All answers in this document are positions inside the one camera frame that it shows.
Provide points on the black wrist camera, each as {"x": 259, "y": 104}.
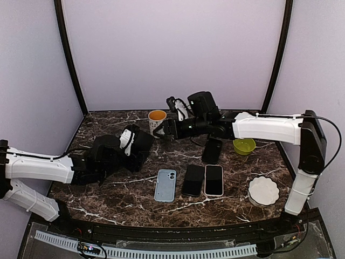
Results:
{"x": 178, "y": 106}
{"x": 134, "y": 140}

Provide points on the white scalloped dish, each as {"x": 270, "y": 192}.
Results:
{"x": 263, "y": 192}

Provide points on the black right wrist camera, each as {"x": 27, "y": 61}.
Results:
{"x": 178, "y": 106}

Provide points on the lime green bowl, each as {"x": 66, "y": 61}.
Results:
{"x": 244, "y": 146}

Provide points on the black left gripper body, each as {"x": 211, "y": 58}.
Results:
{"x": 134, "y": 164}

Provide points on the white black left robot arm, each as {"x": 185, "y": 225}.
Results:
{"x": 107, "y": 155}

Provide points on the black left corner post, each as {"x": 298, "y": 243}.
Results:
{"x": 58, "y": 6}

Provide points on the purple-edged black smartphone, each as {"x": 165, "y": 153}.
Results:
{"x": 193, "y": 181}

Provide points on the black corner post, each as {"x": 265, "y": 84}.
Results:
{"x": 58, "y": 6}
{"x": 279, "y": 55}

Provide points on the white slotted cable duct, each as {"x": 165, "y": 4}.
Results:
{"x": 128, "y": 249}

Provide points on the light blue phone case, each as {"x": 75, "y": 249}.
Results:
{"x": 165, "y": 186}

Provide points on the pink phone case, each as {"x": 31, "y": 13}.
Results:
{"x": 214, "y": 180}

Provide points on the black front table rail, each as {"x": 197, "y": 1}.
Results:
{"x": 260, "y": 231}

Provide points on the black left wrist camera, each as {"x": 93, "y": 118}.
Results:
{"x": 134, "y": 140}

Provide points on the black phone case under stack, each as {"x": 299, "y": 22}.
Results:
{"x": 212, "y": 151}

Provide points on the black right corner post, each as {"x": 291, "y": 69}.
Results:
{"x": 279, "y": 55}

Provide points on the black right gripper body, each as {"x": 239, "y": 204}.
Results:
{"x": 169, "y": 122}

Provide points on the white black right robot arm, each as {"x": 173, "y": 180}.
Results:
{"x": 202, "y": 116}

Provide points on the white floral mug yellow inside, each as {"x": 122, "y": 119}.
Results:
{"x": 156, "y": 117}

